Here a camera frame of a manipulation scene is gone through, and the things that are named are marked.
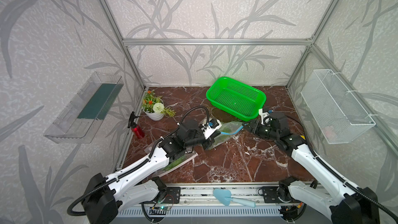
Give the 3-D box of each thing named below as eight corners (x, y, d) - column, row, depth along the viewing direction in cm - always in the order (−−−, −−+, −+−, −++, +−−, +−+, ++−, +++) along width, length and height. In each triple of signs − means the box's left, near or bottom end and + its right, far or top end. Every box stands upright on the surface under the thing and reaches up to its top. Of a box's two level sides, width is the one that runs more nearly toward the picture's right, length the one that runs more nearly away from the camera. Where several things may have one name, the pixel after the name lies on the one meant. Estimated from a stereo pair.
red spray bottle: (136, 138, 95) (129, 130, 87) (138, 134, 97) (131, 125, 89) (143, 138, 95) (137, 130, 87) (145, 134, 97) (139, 125, 89)
